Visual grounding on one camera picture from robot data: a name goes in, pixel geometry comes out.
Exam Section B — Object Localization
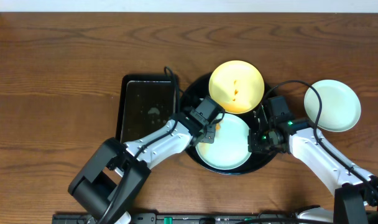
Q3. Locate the mint green plate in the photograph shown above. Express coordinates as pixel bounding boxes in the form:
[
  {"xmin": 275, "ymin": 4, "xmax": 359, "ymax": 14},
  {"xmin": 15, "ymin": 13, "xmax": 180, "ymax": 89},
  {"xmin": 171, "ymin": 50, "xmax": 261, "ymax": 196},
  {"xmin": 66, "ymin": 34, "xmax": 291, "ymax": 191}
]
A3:
[
  {"xmin": 304, "ymin": 80, "xmax": 361, "ymax": 132},
  {"xmin": 196, "ymin": 113, "xmax": 251, "ymax": 170}
]

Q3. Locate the yellow plate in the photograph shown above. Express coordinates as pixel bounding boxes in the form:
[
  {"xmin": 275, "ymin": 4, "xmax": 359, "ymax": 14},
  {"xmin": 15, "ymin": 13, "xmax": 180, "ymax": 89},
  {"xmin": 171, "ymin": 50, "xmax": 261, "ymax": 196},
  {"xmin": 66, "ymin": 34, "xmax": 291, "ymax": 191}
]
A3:
[{"xmin": 208, "ymin": 60, "xmax": 265, "ymax": 114}]

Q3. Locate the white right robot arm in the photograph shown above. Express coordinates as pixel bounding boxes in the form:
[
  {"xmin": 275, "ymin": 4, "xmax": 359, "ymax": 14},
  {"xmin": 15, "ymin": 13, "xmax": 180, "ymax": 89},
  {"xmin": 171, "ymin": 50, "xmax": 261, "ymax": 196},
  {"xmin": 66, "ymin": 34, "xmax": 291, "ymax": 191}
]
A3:
[{"xmin": 248, "ymin": 119, "xmax": 378, "ymax": 223}]

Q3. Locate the rectangular black water tray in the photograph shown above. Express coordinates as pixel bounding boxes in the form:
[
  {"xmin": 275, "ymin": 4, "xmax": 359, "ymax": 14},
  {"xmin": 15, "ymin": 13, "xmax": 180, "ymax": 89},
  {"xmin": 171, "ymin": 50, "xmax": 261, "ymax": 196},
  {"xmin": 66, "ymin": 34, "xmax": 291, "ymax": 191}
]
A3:
[{"xmin": 116, "ymin": 74, "xmax": 175, "ymax": 143}]

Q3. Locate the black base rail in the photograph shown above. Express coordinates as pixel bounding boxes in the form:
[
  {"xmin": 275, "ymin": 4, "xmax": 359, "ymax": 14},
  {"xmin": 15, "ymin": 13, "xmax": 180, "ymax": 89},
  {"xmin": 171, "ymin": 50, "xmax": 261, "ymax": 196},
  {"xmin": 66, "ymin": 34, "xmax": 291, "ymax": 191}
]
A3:
[{"xmin": 52, "ymin": 211, "xmax": 378, "ymax": 224}]

